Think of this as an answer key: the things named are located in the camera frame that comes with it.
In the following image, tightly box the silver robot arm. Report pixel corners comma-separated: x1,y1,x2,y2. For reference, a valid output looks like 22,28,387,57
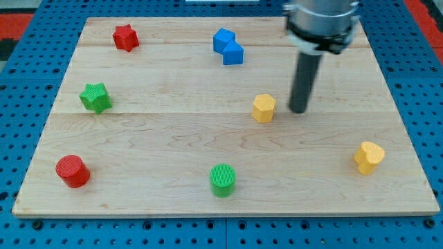
282,0,359,56

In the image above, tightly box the yellow hexagon block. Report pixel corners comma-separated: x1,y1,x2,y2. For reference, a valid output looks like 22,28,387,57
251,94,276,123

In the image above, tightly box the yellow heart block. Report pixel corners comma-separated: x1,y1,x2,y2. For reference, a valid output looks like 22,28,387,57
353,141,386,175

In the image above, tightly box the green cylinder block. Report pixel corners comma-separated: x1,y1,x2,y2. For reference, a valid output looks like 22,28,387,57
209,164,236,198

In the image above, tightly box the wooden board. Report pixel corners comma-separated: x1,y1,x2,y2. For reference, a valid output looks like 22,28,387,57
12,17,440,219

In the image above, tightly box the blue angular block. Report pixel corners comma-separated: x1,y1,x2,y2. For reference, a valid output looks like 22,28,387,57
213,28,244,65

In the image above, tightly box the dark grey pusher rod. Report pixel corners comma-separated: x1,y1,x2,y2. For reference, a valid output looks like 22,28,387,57
288,52,322,113

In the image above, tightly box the green star block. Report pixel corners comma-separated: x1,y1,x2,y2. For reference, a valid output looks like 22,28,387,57
79,82,112,114

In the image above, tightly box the red star block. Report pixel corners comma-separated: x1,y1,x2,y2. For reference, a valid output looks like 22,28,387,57
113,24,139,52

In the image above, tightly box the red cylinder block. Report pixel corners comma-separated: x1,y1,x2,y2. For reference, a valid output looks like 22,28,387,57
55,154,91,188

